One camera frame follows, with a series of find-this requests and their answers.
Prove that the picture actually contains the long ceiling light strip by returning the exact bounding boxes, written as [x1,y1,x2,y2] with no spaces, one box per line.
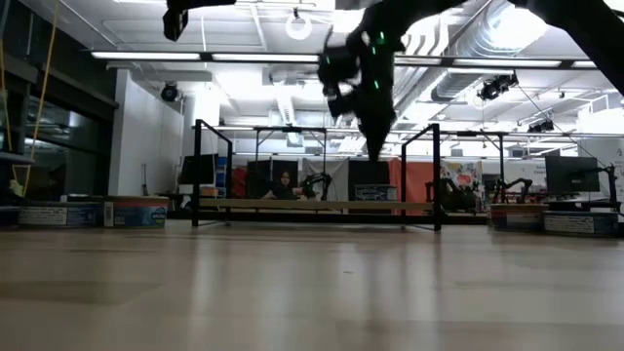
[90,50,604,69]

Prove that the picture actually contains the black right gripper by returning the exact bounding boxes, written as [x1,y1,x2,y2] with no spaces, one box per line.
[351,80,399,163]

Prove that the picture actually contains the white ring light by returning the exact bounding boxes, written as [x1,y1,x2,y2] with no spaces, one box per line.
[285,13,314,42]

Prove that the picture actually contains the black partition panel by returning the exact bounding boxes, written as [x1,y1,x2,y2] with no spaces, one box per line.
[246,159,299,200]
[347,159,391,186]

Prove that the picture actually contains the silver-lid can blue label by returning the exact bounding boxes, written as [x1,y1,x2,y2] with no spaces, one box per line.
[543,210,620,239]
[18,202,104,229]

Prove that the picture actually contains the black aluminium table frame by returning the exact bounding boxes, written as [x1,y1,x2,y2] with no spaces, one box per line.
[163,209,491,226]

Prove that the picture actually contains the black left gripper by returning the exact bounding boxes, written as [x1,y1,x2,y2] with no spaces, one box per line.
[162,0,238,43]

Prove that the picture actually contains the black computer monitor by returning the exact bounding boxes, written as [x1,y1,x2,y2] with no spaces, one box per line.
[178,153,219,186]
[544,155,602,194]

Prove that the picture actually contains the yellow cable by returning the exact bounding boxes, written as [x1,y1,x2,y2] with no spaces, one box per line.
[0,0,60,199]

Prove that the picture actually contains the person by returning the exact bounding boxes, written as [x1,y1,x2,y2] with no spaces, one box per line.
[262,170,303,201]

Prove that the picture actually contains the colourful poster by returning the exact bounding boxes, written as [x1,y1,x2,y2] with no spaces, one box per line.
[441,160,484,191]

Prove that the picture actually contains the black background table frame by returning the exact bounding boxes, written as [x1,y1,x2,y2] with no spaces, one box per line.
[253,125,329,162]
[455,129,511,196]

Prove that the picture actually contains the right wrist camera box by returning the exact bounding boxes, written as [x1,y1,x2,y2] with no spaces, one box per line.
[327,91,358,119]

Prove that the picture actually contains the black wire rack shelf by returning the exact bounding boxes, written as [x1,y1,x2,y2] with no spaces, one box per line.
[191,118,444,233]

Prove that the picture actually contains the black ceiling camera cluster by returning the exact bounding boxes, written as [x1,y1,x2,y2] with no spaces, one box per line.
[526,119,556,135]
[476,72,521,102]

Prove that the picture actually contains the white hanging cloth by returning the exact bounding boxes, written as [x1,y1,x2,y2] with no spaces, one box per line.
[301,158,350,201]

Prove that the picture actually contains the silver-lid seafood can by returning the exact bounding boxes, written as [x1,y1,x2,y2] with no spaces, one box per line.
[354,183,399,202]

